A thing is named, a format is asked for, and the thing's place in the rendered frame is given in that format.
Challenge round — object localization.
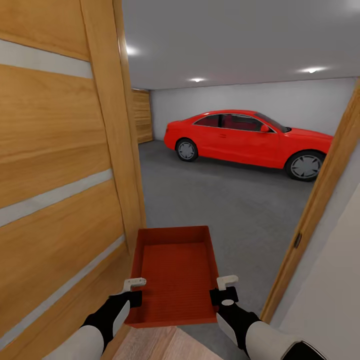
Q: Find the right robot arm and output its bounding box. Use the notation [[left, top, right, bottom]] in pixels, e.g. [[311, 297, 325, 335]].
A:
[[209, 275, 329, 360]]

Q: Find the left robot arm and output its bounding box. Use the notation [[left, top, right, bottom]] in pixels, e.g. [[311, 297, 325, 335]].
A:
[[41, 277, 147, 360]]

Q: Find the storage box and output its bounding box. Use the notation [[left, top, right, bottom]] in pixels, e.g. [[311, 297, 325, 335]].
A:
[[124, 225, 220, 329]]

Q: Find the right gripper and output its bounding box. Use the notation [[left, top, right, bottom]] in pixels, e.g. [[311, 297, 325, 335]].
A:
[[209, 286, 239, 306]]

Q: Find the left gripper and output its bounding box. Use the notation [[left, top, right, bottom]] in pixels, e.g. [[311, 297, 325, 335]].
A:
[[126, 290, 142, 308]]

